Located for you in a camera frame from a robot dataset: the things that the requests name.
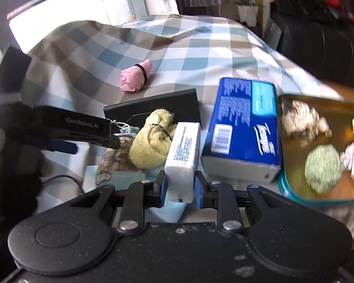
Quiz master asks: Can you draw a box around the small white tissue pack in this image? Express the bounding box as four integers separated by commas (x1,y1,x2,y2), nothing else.
164,122,201,203

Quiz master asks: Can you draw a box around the yellow towel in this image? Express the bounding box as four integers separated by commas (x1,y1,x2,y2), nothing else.
129,109,176,169

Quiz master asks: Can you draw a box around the patterned drawstring pouch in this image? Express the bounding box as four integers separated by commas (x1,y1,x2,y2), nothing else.
96,130,143,185

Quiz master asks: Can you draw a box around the light blue cloth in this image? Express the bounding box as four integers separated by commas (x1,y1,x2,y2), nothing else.
83,166,186,229

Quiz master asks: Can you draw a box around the large blue tissue pack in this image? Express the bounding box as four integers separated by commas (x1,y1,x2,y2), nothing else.
201,77,281,184

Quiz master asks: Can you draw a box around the black folding stand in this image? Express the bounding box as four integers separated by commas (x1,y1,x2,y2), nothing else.
103,88,201,128

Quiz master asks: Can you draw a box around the checkered bed cover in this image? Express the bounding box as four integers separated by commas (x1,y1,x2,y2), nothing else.
25,13,343,213

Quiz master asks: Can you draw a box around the teal rimmed tray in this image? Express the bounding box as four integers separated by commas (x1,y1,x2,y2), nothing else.
278,95,354,206

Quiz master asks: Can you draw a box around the pink rolled cloth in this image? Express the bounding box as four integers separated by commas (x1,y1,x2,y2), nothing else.
120,59,152,92

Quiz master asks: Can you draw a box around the beige fuzzy cloth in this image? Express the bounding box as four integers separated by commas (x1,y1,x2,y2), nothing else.
280,100,332,141

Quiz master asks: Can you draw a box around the green knitted ball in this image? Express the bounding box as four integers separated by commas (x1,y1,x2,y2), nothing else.
304,144,342,195

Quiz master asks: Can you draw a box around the white potted plant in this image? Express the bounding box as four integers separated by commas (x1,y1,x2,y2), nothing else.
236,0,259,28

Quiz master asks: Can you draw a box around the black leather sofa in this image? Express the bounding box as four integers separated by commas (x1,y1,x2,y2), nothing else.
264,0,354,87

